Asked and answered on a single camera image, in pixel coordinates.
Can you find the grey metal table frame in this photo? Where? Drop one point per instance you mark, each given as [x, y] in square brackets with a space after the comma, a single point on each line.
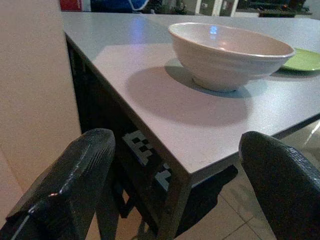
[172, 212]

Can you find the white cabinet with glass doors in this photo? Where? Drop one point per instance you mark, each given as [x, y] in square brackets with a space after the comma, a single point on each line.
[233, 7]

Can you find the red box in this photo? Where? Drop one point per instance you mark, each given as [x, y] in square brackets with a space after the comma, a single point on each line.
[71, 5]

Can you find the black box with checker pattern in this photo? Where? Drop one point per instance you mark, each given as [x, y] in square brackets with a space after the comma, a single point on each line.
[140, 147]

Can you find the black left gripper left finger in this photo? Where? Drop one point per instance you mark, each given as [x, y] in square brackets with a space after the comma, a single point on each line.
[62, 187]

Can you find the white ceramic bowl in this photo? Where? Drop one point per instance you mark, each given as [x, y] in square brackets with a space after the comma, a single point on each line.
[225, 67]

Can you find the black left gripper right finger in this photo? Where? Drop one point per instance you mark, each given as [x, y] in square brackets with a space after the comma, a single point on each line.
[282, 187]

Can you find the green round plate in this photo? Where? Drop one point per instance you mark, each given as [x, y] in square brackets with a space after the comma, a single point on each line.
[305, 61]

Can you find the blue bag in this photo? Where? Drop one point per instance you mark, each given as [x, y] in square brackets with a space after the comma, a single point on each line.
[112, 5]

